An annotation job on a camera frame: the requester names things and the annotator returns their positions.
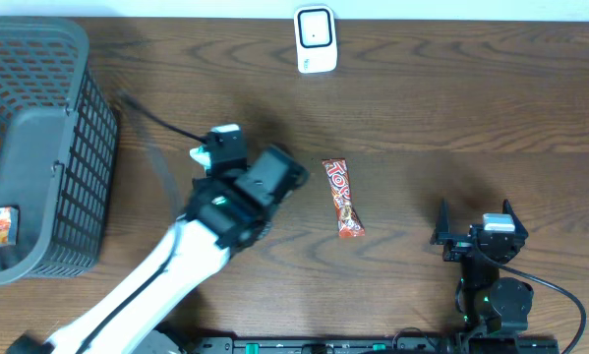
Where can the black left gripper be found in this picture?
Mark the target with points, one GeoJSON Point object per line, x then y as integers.
{"type": "Point", "coordinates": [203, 184]}

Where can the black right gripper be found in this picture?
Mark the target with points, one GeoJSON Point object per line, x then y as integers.
{"type": "Point", "coordinates": [458, 242]}

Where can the red Top chocolate bar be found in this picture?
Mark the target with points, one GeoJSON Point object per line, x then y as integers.
{"type": "Point", "coordinates": [349, 224]}

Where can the light blue snack packet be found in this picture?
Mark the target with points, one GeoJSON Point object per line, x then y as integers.
{"type": "Point", "coordinates": [201, 156]}

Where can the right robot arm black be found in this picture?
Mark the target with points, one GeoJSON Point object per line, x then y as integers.
{"type": "Point", "coordinates": [500, 305]}

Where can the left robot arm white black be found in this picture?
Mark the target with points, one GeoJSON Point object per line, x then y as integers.
{"type": "Point", "coordinates": [228, 211]}

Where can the white barcode scanner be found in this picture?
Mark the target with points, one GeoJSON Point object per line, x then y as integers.
{"type": "Point", "coordinates": [316, 42]}

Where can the grey plastic basket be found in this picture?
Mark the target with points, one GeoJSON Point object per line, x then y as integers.
{"type": "Point", "coordinates": [58, 145]}

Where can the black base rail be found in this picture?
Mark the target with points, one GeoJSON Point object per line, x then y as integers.
{"type": "Point", "coordinates": [410, 343]}

